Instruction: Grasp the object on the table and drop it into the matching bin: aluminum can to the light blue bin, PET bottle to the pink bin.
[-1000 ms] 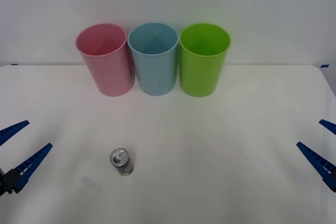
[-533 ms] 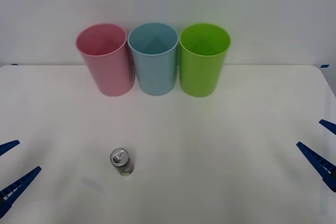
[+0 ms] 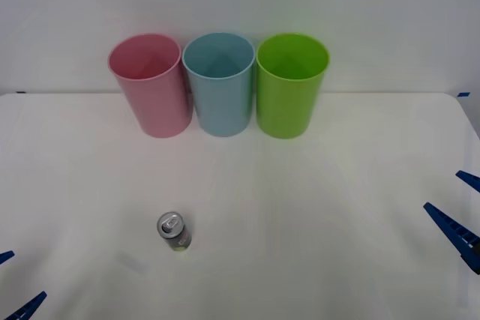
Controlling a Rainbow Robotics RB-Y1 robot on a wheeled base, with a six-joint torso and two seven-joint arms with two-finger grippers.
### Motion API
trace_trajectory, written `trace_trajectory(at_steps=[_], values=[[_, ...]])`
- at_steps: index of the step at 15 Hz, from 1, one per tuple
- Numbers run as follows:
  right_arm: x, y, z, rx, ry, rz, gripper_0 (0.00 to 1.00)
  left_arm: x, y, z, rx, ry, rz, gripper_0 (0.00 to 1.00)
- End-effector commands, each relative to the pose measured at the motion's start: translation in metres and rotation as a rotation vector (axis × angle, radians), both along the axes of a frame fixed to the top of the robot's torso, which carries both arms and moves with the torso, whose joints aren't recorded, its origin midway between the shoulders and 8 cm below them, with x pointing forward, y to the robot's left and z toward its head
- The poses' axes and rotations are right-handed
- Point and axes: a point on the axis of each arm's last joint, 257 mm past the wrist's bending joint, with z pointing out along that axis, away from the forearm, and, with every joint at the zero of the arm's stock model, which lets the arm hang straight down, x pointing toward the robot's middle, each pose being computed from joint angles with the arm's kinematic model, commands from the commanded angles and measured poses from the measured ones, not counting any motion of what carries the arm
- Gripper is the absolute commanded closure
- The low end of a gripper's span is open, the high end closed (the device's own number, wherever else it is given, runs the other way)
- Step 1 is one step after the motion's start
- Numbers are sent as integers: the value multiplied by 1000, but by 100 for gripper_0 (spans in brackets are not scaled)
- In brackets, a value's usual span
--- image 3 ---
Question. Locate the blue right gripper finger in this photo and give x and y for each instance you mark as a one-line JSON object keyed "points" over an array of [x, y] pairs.
{"points": [[470, 181], [457, 234]]}

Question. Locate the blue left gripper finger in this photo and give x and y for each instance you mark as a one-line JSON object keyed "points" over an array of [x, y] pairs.
{"points": [[22, 308], [5, 257]]}

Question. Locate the grey drink can green print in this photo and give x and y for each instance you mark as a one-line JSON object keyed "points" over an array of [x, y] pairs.
{"points": [[179, 238]]}

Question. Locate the green plastic waste bin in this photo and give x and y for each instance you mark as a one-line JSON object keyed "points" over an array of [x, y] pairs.
{"points": [[288, 106]]}

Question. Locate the pink plastic waste bin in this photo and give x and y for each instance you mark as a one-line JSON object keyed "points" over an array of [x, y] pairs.
{"points": [[161, 106]]}

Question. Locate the pale blue plastic waste bin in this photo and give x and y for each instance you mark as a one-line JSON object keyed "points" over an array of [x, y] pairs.
{"points": [[223, 106]]}

